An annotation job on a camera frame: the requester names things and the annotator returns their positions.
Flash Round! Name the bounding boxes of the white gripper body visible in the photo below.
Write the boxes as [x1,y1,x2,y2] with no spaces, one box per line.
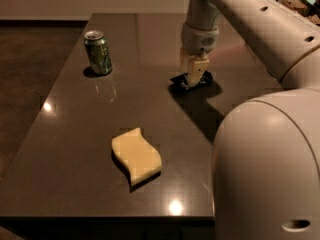
[181,23,219,55]

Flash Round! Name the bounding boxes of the black wire basket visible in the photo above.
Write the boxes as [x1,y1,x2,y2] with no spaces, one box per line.
[271,0,320,27]

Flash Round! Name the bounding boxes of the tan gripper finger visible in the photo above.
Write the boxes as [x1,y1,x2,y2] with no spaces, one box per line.
[187,57,209,87]
[180,48,189,72]

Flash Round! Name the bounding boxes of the snack packets in basket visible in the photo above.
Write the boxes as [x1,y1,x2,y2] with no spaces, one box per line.
[279,0,320,26]

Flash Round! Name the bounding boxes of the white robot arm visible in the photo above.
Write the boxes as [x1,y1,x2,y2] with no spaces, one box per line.
[206,0,320,240]

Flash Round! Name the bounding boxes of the blue rxbar blueberry wrapper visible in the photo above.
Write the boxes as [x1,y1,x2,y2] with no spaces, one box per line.
[170,71,213,91]

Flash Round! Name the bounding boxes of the green soda can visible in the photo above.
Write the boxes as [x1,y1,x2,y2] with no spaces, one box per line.
[84,30,112,75]

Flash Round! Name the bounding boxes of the yellow wavy sponge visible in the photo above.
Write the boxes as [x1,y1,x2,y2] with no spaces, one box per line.
[112,128,162,186]

